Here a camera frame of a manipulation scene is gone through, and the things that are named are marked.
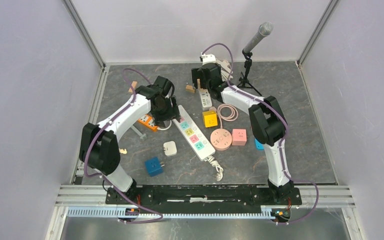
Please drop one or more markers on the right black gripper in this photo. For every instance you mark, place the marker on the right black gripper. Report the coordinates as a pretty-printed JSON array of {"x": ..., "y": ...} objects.
[{"x": 197, "y": 73}]

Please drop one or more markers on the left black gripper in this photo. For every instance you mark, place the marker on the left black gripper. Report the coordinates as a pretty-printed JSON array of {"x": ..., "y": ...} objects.
[{"x": 172, "y": 113}]

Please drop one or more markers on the orange power strip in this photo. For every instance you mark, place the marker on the orange power strip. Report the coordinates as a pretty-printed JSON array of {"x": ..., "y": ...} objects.
[{"x": 148, "y": 121}]

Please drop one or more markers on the white green small power strip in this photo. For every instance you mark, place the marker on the white green small power strip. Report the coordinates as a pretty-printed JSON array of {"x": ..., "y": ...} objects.
[{"x": 206, "y": 100}]

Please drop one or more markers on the yellow cube adapter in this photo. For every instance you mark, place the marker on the yellow cube adapter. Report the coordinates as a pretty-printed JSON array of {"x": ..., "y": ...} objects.
[{"x": 210, "y": 118}]

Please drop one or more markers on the white square plug adapter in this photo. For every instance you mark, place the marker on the white square plug adapter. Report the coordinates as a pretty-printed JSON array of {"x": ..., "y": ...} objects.
[{"x": 170, "y": 148}]

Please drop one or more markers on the white long power strip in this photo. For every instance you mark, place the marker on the white long power strip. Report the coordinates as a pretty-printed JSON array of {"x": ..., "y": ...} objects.
[{"x": 193, "y": 135}]

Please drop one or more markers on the blue cube adapter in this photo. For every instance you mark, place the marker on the blue cube adapter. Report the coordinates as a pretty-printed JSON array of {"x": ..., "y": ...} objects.
[{"x": 153, "y": 167}]

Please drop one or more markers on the pink round socket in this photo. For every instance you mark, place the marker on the pink round socket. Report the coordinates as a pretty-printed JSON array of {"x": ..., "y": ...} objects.
[{"x": 221, "y": 139}]

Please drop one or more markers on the pink plug adapter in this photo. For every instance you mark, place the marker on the pink plug adapter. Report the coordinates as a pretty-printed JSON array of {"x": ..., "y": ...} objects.
[{"x": 239, "y": 137}]

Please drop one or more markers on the small blue plug adapter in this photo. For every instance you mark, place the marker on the small blue plug adapter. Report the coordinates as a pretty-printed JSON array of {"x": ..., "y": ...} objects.
[{"x": 259, "y": 146}]

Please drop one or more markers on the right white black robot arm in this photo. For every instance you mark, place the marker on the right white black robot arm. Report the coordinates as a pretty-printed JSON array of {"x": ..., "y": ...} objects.
[{"x": 267, "y": 120}]

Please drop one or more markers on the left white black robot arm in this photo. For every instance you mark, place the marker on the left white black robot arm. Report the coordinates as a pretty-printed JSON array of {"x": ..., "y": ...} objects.
[{"x": 99, "y": 145}]

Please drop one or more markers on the small cream plug piece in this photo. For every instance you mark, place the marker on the small cream plug piece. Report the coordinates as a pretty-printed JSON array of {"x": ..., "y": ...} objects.
[{"x": 123, "y": 151}]

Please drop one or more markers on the small brown wooden block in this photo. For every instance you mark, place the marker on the small brown wooden block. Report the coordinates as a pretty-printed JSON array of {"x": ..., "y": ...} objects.
[{"x": 190, "y": 89}]

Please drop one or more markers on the black tripod microphone stand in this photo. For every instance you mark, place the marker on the black tripod microphone stand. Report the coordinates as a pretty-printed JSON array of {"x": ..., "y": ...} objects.
[{"x": 244, "y": 82}]

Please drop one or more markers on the grey handheld microphone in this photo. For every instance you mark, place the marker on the grey handheld microphone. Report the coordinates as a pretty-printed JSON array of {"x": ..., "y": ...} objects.
[{"x": 264, "y": 30}]

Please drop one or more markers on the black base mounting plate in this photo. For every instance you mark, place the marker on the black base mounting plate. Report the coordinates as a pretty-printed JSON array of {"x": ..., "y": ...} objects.
[{"x": 205, "y": 199}]

